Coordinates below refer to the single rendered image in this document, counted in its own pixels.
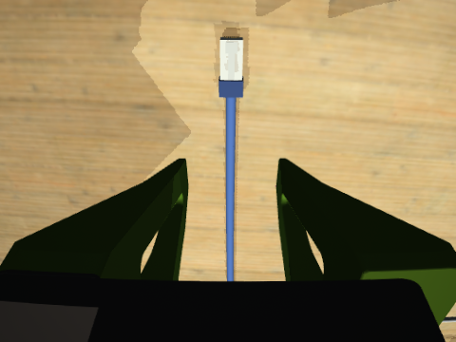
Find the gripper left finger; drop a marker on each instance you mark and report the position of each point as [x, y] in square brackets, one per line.
[108, 239]

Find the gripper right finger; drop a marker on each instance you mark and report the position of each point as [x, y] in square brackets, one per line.
[357, 241]

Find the network cable plug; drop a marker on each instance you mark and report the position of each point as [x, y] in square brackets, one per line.
[230, 81]

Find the blue cable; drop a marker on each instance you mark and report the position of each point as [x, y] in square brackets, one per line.
[230, 183]

